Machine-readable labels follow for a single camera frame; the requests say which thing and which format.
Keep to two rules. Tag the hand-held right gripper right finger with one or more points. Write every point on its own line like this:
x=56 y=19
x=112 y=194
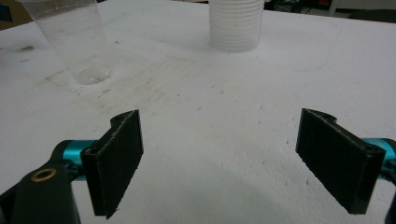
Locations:
x=336 y=158

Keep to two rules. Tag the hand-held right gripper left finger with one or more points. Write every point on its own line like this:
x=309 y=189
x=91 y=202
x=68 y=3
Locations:
x=115 y=161

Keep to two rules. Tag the single clear plastic cup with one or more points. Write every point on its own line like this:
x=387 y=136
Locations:
x=77 y=40

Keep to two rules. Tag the stack of translucent plastic cups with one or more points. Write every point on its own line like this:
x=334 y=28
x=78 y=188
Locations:
x=236 y=26

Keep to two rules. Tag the white foam mat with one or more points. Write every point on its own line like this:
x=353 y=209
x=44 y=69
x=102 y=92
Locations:
x=218 y=140

